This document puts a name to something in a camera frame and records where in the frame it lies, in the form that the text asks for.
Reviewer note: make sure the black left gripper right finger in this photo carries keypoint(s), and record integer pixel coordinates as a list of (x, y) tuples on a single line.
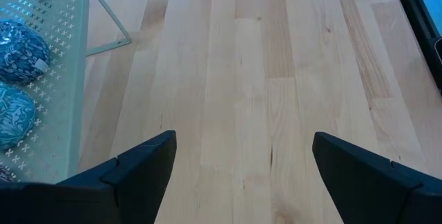
[(380, 196)]

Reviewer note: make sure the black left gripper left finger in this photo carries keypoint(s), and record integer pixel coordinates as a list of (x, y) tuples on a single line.
[(103, 200)]

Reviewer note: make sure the teal patterned candle tin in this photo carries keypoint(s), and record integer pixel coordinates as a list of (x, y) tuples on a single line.
[(14, 113)]

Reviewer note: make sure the blue patterned candle tin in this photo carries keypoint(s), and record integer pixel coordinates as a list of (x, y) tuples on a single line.
[(20, 51)]

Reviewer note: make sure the pale green perforated metal shelf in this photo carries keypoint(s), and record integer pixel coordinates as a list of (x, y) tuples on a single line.
[(69, 79)]

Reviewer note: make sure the black aluminium table frame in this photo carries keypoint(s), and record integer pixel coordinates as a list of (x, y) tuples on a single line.
[(414, 9)]

